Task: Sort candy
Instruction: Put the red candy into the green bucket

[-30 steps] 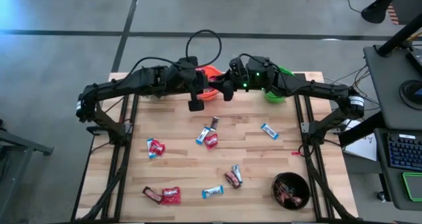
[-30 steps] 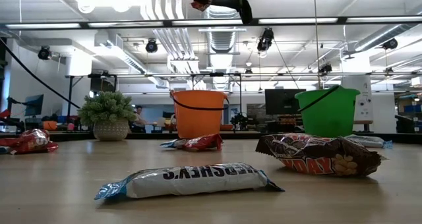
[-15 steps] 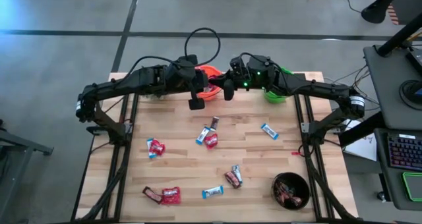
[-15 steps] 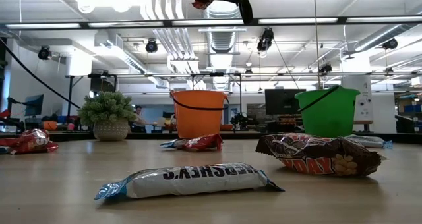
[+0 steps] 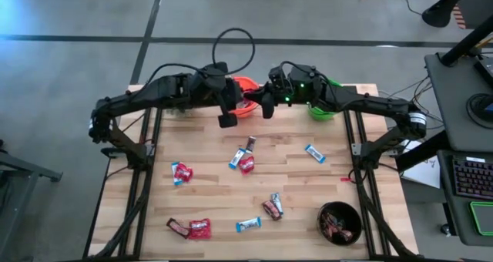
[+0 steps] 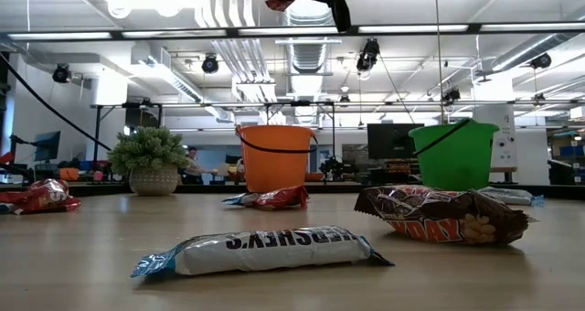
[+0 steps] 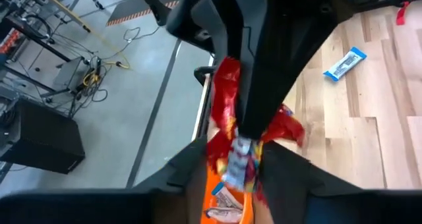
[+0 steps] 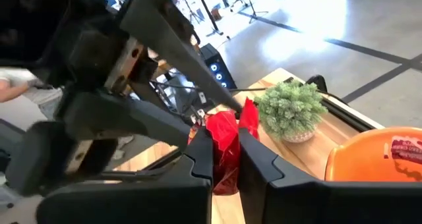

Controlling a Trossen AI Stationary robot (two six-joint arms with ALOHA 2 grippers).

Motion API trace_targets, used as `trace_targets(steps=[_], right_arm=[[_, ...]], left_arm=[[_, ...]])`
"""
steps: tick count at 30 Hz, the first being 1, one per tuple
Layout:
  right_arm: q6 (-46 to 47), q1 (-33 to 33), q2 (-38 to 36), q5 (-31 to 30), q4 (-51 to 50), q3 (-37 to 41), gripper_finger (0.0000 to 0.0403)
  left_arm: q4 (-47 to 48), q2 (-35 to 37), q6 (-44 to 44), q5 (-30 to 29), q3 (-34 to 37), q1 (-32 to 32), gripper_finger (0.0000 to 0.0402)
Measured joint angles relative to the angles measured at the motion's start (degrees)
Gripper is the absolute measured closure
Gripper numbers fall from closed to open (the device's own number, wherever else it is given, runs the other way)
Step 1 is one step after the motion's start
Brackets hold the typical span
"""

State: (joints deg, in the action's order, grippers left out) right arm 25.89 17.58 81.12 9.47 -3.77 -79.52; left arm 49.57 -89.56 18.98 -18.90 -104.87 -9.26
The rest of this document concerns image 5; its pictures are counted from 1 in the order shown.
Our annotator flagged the grey metal workbench frame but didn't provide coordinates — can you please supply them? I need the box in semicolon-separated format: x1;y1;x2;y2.
0;138;63;262

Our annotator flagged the black plastic bucket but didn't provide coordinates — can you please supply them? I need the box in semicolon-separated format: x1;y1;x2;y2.
316;200;364;247

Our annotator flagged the grey desk shelf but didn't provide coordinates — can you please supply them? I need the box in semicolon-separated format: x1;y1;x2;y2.
437;149;493;247

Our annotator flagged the black pad with green edge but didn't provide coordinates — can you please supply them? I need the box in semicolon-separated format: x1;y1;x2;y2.
468;200;493;237

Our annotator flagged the black cable bundle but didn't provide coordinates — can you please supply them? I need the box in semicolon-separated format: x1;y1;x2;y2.
379;76;444;138

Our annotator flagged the black desk support bar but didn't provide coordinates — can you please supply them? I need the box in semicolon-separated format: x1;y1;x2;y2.
395;130;451;173

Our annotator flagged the green plastic bucket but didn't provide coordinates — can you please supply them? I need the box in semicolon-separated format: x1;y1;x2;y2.
307;79;344;122

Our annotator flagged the orange plastic bucket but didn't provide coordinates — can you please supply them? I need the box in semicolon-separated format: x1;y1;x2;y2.
230;76;260;119

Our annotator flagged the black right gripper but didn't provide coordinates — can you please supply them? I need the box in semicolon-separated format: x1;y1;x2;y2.
244;63;328;119

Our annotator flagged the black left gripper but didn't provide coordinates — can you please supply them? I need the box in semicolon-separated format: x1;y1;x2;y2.
200;61;244;129

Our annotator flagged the black aluminium rig frame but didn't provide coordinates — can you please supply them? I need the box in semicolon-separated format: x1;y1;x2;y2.
82;83;419;261

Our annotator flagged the black orange striped mat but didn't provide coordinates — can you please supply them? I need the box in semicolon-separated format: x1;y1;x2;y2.
441;0;469;30

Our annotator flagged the black table clamp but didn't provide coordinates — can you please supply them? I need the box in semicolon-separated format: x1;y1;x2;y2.
100;146;128;159

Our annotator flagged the black round stand base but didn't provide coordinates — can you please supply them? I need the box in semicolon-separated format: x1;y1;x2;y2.
465;92;493;123

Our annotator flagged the black backlit keyboard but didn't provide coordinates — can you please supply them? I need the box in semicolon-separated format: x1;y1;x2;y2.
452;156;493;200

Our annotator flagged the grey desk top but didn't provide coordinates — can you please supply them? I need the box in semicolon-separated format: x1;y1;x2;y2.
424;52;493;153

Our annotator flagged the black slanted pole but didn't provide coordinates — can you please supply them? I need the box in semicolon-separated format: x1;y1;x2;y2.
438;15;493;67

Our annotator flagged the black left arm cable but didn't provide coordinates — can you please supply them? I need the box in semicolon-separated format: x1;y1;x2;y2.
211;27;257;76

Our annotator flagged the red candy packet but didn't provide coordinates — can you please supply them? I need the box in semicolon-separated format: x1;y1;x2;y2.
188;218;213;240
174;163;193;183
238;156;256;175

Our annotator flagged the blue white candy bar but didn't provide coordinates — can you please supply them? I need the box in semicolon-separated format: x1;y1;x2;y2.
236;217;263;233
171;161;184;186
270;192;284;217
229;148;247;170
304;144;327;164

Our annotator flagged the white paper sheet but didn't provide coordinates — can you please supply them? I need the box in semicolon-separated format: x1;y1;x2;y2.
400;156;441;189

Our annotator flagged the black floor stand post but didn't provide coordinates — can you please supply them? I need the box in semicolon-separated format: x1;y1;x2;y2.
421;0;475;28

